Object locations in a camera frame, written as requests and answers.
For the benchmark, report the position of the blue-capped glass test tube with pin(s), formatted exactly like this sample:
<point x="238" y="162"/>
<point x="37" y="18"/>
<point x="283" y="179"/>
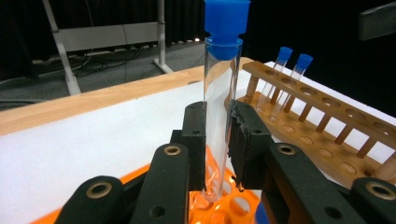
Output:
<point x="225" y="18"/>
<point x="285" y="54"/>
<point x="303" y="61"/>

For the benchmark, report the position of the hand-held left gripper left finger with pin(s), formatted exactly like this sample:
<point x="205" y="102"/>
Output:
<point x="194" y="143"/>

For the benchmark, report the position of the wooden test tube rack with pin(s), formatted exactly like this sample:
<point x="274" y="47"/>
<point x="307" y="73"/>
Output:
<point x="323" y="102"/>

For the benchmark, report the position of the orange plastic tube rack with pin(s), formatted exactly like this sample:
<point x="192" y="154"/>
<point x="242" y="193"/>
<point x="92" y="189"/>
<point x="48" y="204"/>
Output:
<point x="224" y="213"/>

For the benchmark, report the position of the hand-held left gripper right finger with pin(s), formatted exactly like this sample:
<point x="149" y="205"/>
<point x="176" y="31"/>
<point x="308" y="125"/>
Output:
<point x="249" y="146"/>

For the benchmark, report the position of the grey metal stand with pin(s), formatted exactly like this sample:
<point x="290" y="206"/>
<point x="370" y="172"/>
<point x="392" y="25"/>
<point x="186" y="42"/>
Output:
<point x="102" y="35"/>

